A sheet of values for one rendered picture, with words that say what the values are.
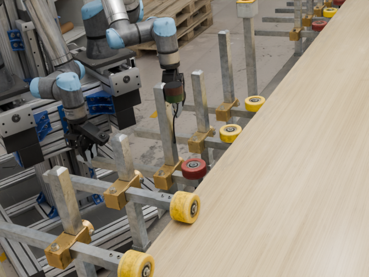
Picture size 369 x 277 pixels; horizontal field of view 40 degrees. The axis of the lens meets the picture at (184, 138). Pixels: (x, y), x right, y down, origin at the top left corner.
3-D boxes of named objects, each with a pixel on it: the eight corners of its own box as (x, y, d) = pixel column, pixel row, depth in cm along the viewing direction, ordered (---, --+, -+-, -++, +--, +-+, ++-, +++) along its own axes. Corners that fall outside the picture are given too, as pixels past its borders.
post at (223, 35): (227, 139, 216) (217, 31, 193) (230, 136, 219) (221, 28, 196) (234, 140, 215) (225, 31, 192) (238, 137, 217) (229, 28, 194)
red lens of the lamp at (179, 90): (161, 94, 155) (160, 88, 154) (170, 87, 159) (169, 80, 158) (178, 96, 152) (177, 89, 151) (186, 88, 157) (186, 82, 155)
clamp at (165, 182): (155, 188, 167) (152, 175, 165) (173, 167, 177) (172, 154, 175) (169, 190, 165) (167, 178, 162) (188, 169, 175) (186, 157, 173)
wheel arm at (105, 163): (92, 169, 183) (90, 159, 181) (98, 164, 185) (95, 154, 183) (200, 189, 163) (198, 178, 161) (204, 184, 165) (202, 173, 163)
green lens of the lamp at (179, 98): (162, 101, 156) (161, 95, 155) (171, 94, 160) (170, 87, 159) (179, 104, 153) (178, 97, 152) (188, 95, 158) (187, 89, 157)
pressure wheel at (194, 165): (180, 197, 165) (176, 167, 160) (191, 183, 171) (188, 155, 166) (202, 201, 161) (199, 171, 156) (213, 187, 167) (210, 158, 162)
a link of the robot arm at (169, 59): (177, 53, 172) (154, 55, 173) (178, 66, 174) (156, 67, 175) (180, 46, 178) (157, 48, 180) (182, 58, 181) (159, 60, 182)
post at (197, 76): (203, 184, 201) (190, 72, 178) (207, 179, 203) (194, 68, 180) (212, 185, 199) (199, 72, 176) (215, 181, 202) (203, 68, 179)
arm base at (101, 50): (81, 54, 231) (76, 33, 227) (110, 45, 238) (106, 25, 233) (95, 61, 220) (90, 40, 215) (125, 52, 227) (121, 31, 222)
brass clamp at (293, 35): (288, 40, 281) (288, 32, 278) (295, 33, 291) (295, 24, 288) (299, 40, 278) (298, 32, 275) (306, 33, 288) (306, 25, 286)
